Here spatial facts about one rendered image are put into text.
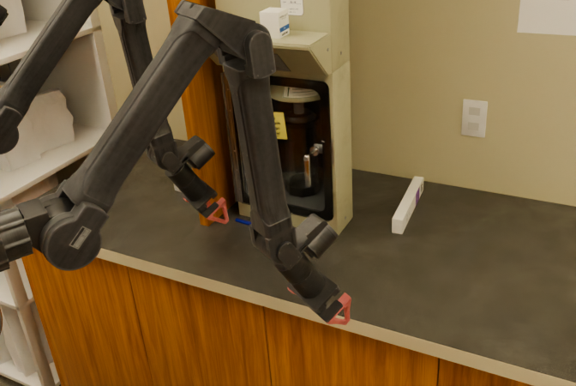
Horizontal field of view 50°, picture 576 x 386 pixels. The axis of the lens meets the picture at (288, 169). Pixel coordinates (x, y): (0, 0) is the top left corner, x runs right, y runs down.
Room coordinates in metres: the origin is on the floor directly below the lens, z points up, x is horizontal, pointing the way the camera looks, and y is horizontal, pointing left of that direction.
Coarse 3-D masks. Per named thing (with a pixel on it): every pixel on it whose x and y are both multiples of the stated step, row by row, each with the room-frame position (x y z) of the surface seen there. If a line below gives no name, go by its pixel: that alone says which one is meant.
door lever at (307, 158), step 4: (312, 148) 1.45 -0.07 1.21; (316, 148) 1.45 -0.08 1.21; (312, 152) 1.43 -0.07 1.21; (316, 152) 1.45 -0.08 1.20; (304, 156) 1.41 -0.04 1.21; (308, 156) 1.41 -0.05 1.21; (304, 160) 1.41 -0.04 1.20; (308, 160) 1.41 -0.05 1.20; (304, 164) 1.41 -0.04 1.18; (308, 164) 1.41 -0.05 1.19; (304, 168) 1.41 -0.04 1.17; (308, 168) 1.41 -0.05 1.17; (304, 172) 1.41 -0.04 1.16; (308, 172) 1.41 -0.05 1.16; (308, 176) 1.41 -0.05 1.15; (308, 180) 1.41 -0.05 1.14; (308, 184) 1.41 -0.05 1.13
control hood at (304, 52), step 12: (288, 36) 1.43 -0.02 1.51; (300, 36) 1.42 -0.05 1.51; (312, 36) 1.41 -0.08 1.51; (324, 36) 1.41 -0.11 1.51; (276, 48) 1.38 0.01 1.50; (288, 48) 1.37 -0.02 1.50; (300, 48) 1.35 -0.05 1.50; (312, 48) 1.35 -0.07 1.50; (324, 48) 1.40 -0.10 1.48; (216, 60) 1.55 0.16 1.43; (288, 60) 1.41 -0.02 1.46; (300, 60) 1.39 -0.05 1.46; (312, 60) 1.37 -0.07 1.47; (324, 60) 1.40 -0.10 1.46; (300, 72) 1.45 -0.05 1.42; (312, 72) 1.42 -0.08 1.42; (324, 72) 1.40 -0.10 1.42
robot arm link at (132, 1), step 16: (128, 0) 1.30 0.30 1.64; (112, 16) 1.36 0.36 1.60; (128, 16) 1.30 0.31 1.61; (144, 16) 1.32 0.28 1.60; (128, 32) 1.32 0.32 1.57; (144, 32) 1.34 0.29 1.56; (128, 48) 1.33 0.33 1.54; (144, 48) 1.34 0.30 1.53; (128, 64) 1.34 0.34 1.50; (144, 64) 1.34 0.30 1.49; (160, 128) 1.34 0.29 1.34; (160, 144) 1.33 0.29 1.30; (176, 144) 1.35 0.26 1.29; (160, 160) 1.33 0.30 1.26
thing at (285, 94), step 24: (288, 96) 1.49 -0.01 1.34; (312, 96) 1.45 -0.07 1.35; (288, 120) 1.49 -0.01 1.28; (312, 120) 1.45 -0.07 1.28; (288, 144) 1.49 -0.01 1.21; (312, 144) 1.45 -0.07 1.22; (240, 168) 1.57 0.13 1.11; (288, 168) 1.49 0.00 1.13; (312, 168) 1.46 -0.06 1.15; (288, 192) 1.50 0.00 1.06; (312, 192) 1.46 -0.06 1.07
